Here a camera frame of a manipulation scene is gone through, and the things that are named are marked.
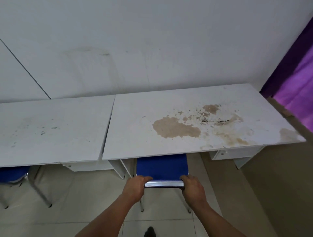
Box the person's left hand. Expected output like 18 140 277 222
121 175 153 205

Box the purple curtain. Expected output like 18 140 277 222
259 22 313 134

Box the person's right forearm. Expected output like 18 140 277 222
189 198 247 237

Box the blue chair with chrome frame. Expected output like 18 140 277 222
136 154 193 213
0 165 53 209

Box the stained white desk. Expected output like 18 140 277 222
102 83 307 181

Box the person's left forearm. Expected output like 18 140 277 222
73 194 138 237

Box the person's right hand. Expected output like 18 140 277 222
180 174 208 208

